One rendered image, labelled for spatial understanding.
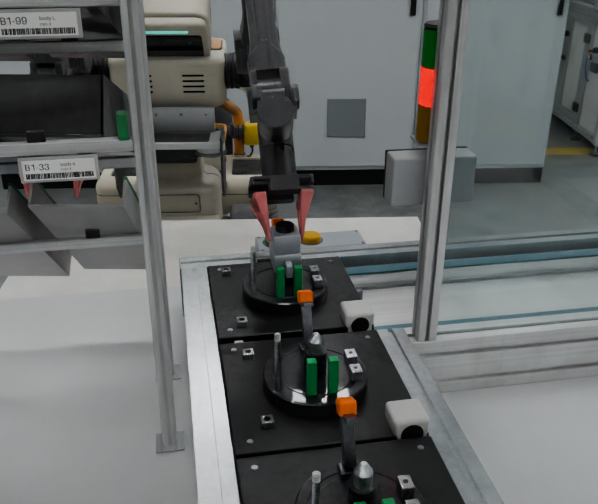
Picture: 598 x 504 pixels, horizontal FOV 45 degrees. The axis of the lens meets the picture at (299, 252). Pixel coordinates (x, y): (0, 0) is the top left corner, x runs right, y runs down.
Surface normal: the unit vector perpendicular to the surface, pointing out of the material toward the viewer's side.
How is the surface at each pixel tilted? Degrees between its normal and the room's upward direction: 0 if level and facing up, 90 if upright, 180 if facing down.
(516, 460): 0
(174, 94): 98
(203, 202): 98
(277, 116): 49
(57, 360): 0
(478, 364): 90
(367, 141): 90
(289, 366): 0
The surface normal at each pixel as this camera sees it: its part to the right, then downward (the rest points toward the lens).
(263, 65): 0.04, -0.25
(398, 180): 0.18, 0.44
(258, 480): 0.00, -0.90
